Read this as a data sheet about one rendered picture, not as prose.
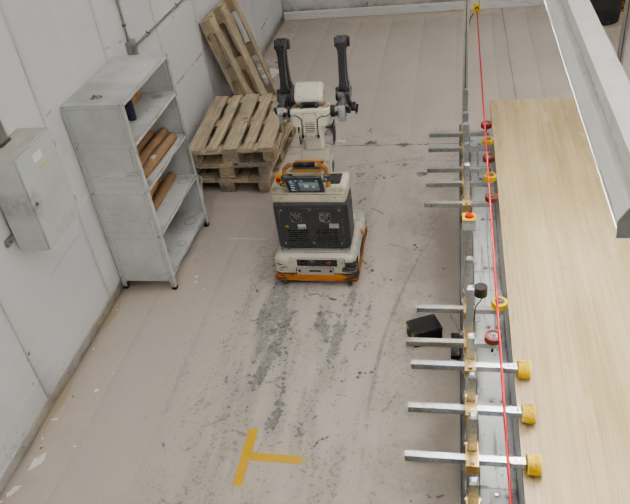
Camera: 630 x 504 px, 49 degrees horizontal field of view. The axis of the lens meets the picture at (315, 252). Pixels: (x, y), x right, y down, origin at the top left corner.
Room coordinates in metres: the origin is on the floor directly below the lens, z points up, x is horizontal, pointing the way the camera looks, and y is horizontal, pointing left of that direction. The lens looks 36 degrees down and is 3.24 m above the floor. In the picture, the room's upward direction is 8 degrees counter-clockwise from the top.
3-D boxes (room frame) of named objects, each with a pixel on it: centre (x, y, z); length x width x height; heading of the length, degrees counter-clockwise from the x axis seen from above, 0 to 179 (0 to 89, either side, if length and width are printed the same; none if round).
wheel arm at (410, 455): (1.65, -0.49, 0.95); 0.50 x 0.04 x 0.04; 76
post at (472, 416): (1.68, -0.51, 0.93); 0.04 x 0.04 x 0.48; 76
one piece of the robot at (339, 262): (4.01, 0.00, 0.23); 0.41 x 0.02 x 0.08; 76
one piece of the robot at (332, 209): (4.24, -0.04, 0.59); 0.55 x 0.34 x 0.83; 76
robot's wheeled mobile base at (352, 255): (4.33, -0.06, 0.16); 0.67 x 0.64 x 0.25; 166
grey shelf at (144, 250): (4.70, 1.21, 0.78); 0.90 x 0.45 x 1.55; 166
